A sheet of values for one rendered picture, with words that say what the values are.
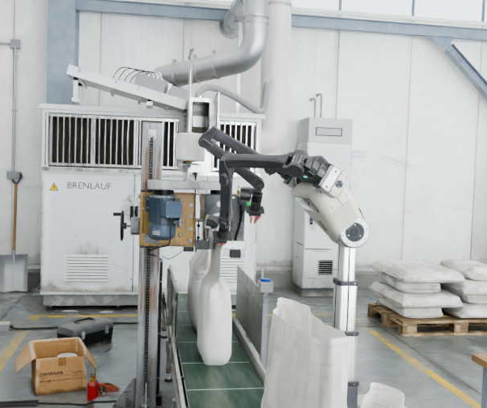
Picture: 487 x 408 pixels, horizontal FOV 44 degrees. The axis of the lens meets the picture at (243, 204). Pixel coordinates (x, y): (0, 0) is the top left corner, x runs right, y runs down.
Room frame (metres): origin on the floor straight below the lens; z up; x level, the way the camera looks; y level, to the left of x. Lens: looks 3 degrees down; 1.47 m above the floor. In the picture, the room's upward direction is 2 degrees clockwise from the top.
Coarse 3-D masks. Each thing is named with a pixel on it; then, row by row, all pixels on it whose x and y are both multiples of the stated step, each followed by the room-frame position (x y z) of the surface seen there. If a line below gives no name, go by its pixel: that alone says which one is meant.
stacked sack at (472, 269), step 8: (440, 264) 6.27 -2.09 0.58; (448, 264) 6.15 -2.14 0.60; (456, 264) 6.08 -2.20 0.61; (464, 264) 6.02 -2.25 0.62; (472, 264) 6.02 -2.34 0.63; (480, 264) 6.06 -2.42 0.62; (464, 272) 5.81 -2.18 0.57; (472, 272) 5.77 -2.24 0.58; (480, 272) 5.78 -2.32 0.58; (480, 280) 5.78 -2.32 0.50
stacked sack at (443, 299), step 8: (392, 288) 5.87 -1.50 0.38; (384, 296) 5.87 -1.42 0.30; (392, 296) 5.70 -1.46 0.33; (400, 296) 5.58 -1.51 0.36; (408, 296) 5.55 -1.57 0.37; (416, 296) 5.56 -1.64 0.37; (424, 296) 5.57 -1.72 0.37; (432, 296) 5.57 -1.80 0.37; (440, 296) 5.59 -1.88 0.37; (448, 296) 5.60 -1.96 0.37; (456, 296) 5.62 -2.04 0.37; (400, 304) 5.52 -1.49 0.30; (408, 304) 5.49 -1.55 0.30; (416, 304) 5.52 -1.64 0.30; (424, 304) 5.54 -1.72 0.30; (432, 304) 5.55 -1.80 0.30; (440, 304) 5.56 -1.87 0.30; (448, 304) 5.57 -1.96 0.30; (456, 304) 5.60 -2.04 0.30
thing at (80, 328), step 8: (80, 320) 4.90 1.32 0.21; (88, 320) 4.95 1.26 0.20; (96, 320) 4.96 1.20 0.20; (104, 320) 4.97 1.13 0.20; (64, 328) 4.73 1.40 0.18; (72, 328) 4.70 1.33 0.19; (80, 328) 4.73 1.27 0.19; (88, 328) 4.79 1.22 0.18; (96, 328) 4.85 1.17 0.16; (104, 328) 4.92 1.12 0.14; (112, 328) 5.00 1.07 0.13; (64, 336) 4.72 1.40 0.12; (72, 336) 4.66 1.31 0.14; (80, 336) 4.71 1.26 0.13; (88, 336) 4.78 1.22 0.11; (96, 336) 4.85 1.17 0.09; (104, 336) 4.93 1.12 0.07; (88, 344) 4.79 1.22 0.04; (96, 344) 4.86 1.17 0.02; (104, 344) 4.94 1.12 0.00; (104, 352) 4.70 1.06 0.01
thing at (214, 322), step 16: (208, 272) 3.68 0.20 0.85; (208, 288) 3.37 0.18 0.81; (224, 288) 3.34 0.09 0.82; (208, 304) 3.32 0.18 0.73; (224, 304) 3.32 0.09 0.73; (208, 320) 3.32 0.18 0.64; (224, 320) 3.32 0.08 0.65; (208, 336) 3.31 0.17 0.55; (224, 336) 3.32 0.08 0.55; (208, 352) 3.31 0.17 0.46; (224, 352) 3.32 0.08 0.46
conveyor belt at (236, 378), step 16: (192, 336) 3.92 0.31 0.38; (192, 352) 3.56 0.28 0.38; (240, 352) 3.60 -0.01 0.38; (192, 368) 3.27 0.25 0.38; (208, 368) 3.28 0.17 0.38; (224, 368) 3.29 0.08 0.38; (240, 368) 3.29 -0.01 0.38; (192, 384) 3.03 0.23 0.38; (208, 384) 3.04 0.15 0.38; (224, 384) 3.04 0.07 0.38; (240, 384) 3.05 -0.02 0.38; (256, 384) 3.06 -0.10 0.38; (192, 400) 2.81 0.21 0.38; (208, 400) 2.82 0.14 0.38; (224, 400) 2.82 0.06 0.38; (240, 400) 2.83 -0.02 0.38; (256, 400) 2.84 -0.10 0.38
